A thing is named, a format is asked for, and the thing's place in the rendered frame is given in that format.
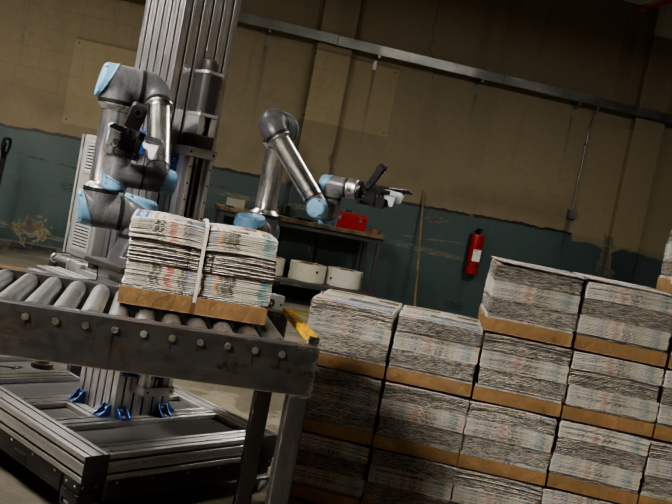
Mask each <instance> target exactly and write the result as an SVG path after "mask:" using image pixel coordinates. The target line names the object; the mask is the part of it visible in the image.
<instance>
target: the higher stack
mask: <svg viewBox="0 0 672 504"><path fill-rule="evenodd" d="M669 235H670V237H669V241H668V244H666V247H667V248H666V249H665V252H666V253H664V254H663V255H665V257H664V259H663V262H662V263H663V264H662V267H661V275H659V277H661V278H665V279H669V280H671V283H672V229H671V232H670V234H669ZM668 342H669V343H668V349H667V353H669V354H670V355H672V333H671V337H669V340H668ZM662 368H663V369H664V374H663V377H662V376H661V377H662V379H663V380H661V381H662V382H661V386H660V387H659V389H658V390H659V391H658V395H657V396H658V398H657V399H656V400H657V402H658V403H659V406H658V409H657V411H658V414H657V417H656V419H655V421H654V420H653V421H654V423H655V424H656V426H657V425H658V426H663V427H667V428H672V369H670V368H667V367H666V366H665V367H662ZM647 437H648V436H647ZM648 438H649V440H650V444H649V446H648V447H649V448H648V450H649V451H647V457H646V458H647V459H646V463H644V464H645V467H644V468H643V473H642V478H640V485H639V489H638V493H639V494H640V495H644V496H648V497H652V498H657V499H661V500H666V501H670V502H672V442H669V441H664V440H660V439H655V438H653V437H648Z"/></svg>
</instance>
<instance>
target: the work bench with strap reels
mask: <svg viewBox="0 0 672 504"><path fill-rule="evenodd" d="M214 207H216V211H215V217H214V222H213V223H218V224H223V220H224V216H229V217H235V216H236V214H237V213H240V212H246V213H247V212H248V213H250V210H251V209H242V208H237V207H234V208H233V207H226V206H225V205H224V204H218V203H215V204H214ZM344 211H348V212H353V211H349V210H344ZM348 212H343V211H339V216H338V217H339V218H338V220H337V224H336V226H328V225H323V224H319V223H318V222H310V221H304V220H299V219H296V218H292V217H287V216H282V215H280V216H279V218H278V225H279V226H284V227H290V228H295V229H300V230H306V231H311V232H317V233H322V234H328V235H333V236H339V237H344V238H350V239H355V240H361V241H363V244H362V249H361V254H360V259H359V265H358V270H357V271H356V270H352V269H347V268H342V267H339V266H338V267H335V266H328V267H326V266H324V265H320V264H318V263H312V262H306V261H300V260H293V259H291V262H290V268H289V273H288V274H283V270H284V265H285V259H284V258H281V257H277V256H276V258H275V257H274V258H275V260H276V264H277V265H275V268H276V271H275V276H274V278H273V279H276V280H279V281H280V284H284V285H290V286H296V287H302V288H308V289H314V290H320V291H327V290H329V289H333V290H339V291H346V292H351V293H356V294H361V295H365V296H370V297H372V295H373V290H374V285H375V280H376V275H377V270H378V265H379V259H380V254H381V249H382V244H383V240H386V238H387V237H386V236H383V235H377V234H372V233H370V232H369V231H365V230H366V224H367V222H368V219H367V216H364V215H358V214H353V213H354V212H353V213H348ZM368 242H372V243H377V245H376V251H375V256H374V261H373V266H372V271H371V276H370V281H369V287H368V292H367V291H365V290H363V289H362V288H361V284H362V279H363V274H364V273H363V272H362V271H363V266H364V261H365V256H366V251H367V246H368ZM326 271H327V272H326ZM325 276H326V277H325Z"/></svg>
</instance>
